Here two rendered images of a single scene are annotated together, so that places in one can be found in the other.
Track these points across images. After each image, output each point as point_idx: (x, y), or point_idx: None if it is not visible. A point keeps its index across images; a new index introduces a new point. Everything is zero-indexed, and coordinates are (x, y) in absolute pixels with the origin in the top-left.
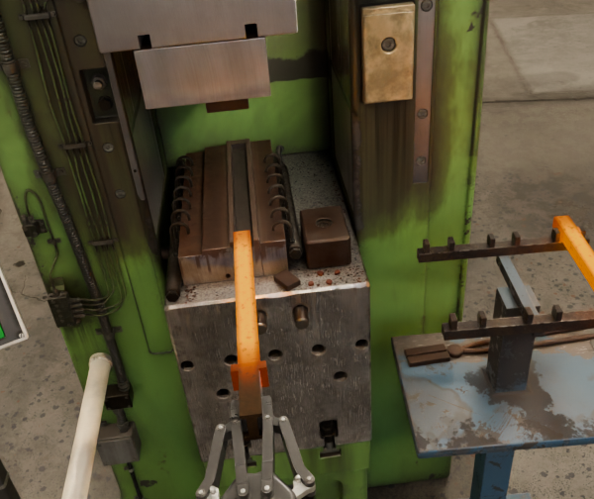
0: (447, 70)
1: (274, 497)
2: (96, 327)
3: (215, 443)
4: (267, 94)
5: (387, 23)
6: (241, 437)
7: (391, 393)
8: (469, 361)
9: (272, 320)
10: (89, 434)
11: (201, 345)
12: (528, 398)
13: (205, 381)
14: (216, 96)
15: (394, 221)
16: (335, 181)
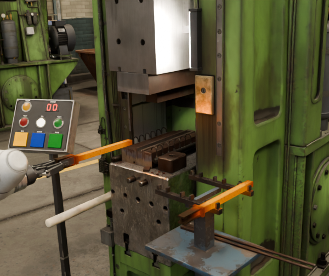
0: (228, 107)
1: (37, 171)
2: None
3: (44, 161)
4: (147, 93)
5: (202, 81)
6: (50, 162)
7: None
8: None
9: (137, 182)
10: (82, 206)
11: (117, 184)
12: (202, 253)
13: (117, 202)
14: (135, 91)
15: (209, 171)
16: None
